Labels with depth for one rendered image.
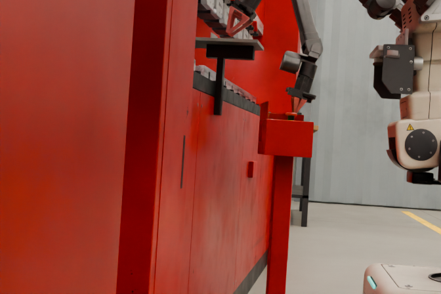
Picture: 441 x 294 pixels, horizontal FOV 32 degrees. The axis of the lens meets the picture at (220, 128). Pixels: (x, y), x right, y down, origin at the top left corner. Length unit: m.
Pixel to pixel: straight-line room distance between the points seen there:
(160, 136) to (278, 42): 3.30
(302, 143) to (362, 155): 7.49
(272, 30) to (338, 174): 5.67
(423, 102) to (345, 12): 7.65
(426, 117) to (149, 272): 1.49
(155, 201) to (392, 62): 1.43
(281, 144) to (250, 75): 1.99
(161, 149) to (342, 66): 8.86
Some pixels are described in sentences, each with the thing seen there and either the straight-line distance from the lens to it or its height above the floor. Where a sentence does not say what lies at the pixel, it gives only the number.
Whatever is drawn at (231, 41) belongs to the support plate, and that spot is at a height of 0.99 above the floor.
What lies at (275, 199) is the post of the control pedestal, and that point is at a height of 0.51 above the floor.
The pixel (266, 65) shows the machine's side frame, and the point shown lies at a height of 1.17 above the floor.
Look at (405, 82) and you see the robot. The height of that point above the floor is 0.92.
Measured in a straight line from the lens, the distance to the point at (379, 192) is 10.07.
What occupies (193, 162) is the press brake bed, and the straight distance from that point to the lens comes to 2.05.
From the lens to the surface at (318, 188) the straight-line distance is 10.01.
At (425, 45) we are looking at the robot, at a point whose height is 1.05.
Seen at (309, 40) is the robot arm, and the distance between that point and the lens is 2.73.
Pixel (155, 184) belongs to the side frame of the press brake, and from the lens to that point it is 1.24.
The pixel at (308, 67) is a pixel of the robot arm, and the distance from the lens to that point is 2.70.
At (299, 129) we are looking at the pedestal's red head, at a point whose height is 0.75.
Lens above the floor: 0.69
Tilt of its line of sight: 1 degrees up
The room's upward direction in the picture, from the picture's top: 4 degrees clockwise
